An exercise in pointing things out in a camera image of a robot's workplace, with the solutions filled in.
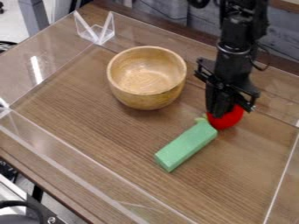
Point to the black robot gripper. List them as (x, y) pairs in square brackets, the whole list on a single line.
[(225, 93)]

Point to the red fuzzy ball fruit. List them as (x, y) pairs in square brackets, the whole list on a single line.
[(229, 120)]

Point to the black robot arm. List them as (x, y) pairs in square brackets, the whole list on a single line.
[(244, 26)]

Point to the green rectangular block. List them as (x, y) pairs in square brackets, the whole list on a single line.
[(181, 149)]

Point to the light wooden bowl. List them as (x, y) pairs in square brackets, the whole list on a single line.
[(146, 77)]

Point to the clear acrylic tray enclosure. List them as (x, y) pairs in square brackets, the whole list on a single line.
[(87, 148)]

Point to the clear acrylic corner bracket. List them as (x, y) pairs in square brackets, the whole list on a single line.
[(95, 33)]

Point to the grey table leg post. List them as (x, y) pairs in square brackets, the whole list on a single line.
[(34, 15)]

